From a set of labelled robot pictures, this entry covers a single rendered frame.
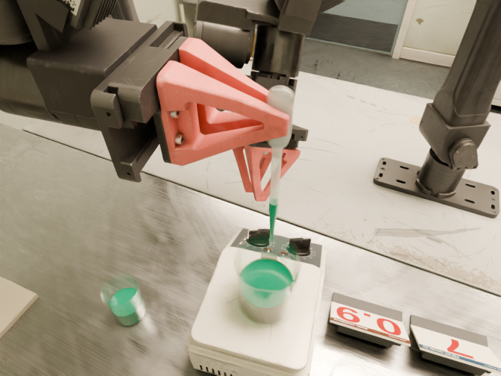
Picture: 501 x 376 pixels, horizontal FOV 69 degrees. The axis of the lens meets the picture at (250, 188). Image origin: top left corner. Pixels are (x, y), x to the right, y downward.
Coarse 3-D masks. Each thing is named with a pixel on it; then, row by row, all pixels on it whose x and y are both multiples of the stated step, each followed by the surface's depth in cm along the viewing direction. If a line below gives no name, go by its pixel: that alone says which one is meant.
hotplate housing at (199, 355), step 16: (320, 288) 43; (320, 304) 41; (192, 352) 38; (208, 352) 37; (224, 352) 37; (208, 368) 40; (224, 368) 38; (240, 368) 37; (256, 368) 36; (272, 368) 36
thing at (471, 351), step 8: (416, 328) 45; (424, 336) 43; (432, 336) 43; (440, 336) 44; (424, 344) 41; (432, 344) 41; (440, 344) 42; (448, 344) 42; (456, 344) 43; (464, 344) 43; (456, 352) 41; (464, 352) 41; (472, 352) 41; (480, 352) 42; (488, 352) 42; (480, 360) 40; (488, 360) 40; (496, 360) 41
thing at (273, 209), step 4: (272, 208) 29; (276, 208) 29; (272, 212) 29; (276, 212) 29; (272, 216) 29; (276, 216) 30; (272, 220) 30; (272, 224) 30; (272, 228) 31; (272, 232) 31; (272, 236) 32; (272, 240) 32
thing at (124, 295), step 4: (128, 288) 47; (132, 288) 47; (116, 292) 46; (120, 292) 46; (124, 292) 46; (128, 292) 46; (132, 292) 46; (116, 296) 46; (120, 296) 46; (124, 296) 46; (128, 296) 46; (132, 296) 46; (112, 300) 46; (116, 300) 46; (120, 300) 46; (124, 300) 46; (128, 300) 46; (112, 304) 45; (116, 304) 45; (120, 304) 45
